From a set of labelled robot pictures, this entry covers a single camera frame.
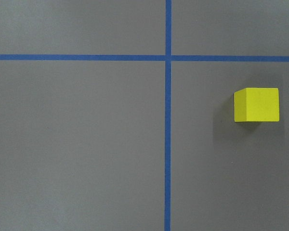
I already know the yellow cube block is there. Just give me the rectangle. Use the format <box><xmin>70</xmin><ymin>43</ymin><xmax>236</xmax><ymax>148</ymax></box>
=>
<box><xmin>234</xmin><ymin>88</ymin><xmax>280</xmax><ymax>122</ymax></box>

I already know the blue tape line crosswise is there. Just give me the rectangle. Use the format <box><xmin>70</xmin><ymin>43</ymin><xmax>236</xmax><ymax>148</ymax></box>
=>
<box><xmin>0</xmin><ymin>54</ymin><xmax>289</xmax><ymax>63</ymax></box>

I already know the blue tape line lengthwise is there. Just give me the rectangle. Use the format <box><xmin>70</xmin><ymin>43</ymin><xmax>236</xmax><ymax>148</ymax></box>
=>
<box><xmin>164</xmin><ymin>0</ymin><xmax>172</xmax><ymax>231</ymax></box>

